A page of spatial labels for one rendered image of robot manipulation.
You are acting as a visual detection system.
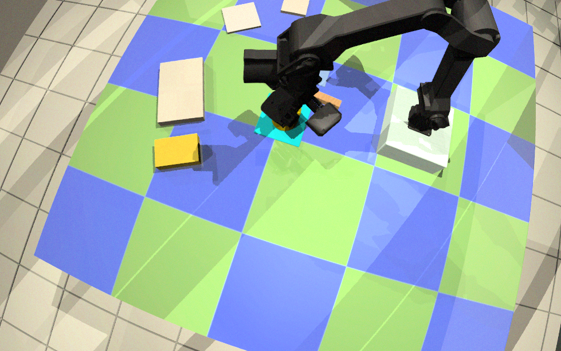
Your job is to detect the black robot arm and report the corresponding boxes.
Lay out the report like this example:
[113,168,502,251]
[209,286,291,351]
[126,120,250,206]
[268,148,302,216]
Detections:
[243,0,501,136]

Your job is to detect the yellow rectangular block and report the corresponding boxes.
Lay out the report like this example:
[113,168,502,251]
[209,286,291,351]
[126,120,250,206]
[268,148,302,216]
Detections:
[154,133,201,170]

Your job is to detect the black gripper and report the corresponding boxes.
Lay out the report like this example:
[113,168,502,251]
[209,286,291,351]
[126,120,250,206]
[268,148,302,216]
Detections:
[280,76,342,137]

